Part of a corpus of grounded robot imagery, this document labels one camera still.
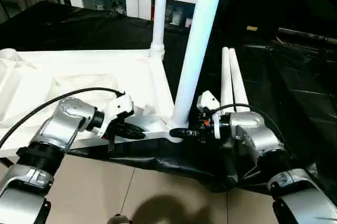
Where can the black flat screen television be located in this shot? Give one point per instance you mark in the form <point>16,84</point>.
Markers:
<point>305,37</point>

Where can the black plastic mat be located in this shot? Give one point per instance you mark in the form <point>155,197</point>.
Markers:
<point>289,97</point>

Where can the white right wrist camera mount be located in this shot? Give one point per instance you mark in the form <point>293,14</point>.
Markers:
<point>208,100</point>

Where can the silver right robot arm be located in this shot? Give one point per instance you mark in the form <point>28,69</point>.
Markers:
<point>263,137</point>

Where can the small yellow label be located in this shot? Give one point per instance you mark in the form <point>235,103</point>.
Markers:
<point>252,28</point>

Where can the white plastic table top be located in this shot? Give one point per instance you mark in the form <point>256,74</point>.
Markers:
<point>92,71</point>

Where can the black metal table leg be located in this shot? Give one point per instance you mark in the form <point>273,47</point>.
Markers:
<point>5,162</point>

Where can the white plastic table leg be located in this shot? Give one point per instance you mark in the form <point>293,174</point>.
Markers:
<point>159,11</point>
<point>226,82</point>
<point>200,37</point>
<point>238,84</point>

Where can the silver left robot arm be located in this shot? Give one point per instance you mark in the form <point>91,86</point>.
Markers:
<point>68,113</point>

